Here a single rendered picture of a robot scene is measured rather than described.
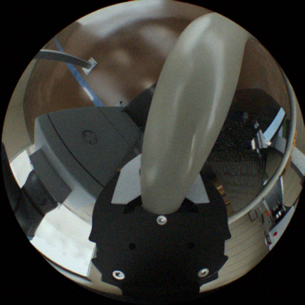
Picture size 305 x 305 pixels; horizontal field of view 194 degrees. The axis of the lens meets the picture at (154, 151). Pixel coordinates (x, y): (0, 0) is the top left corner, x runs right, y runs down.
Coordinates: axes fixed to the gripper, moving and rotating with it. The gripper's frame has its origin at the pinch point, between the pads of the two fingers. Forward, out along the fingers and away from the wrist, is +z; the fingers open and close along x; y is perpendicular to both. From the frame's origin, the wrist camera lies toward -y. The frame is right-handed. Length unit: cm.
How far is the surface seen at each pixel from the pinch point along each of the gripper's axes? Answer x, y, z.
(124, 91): -34, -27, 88
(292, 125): 40.8, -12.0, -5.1
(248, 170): 44.8, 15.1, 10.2
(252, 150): 37.3, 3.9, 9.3
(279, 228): 68, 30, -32
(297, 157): 152, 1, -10
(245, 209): 31.3, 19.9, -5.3
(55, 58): -85, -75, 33
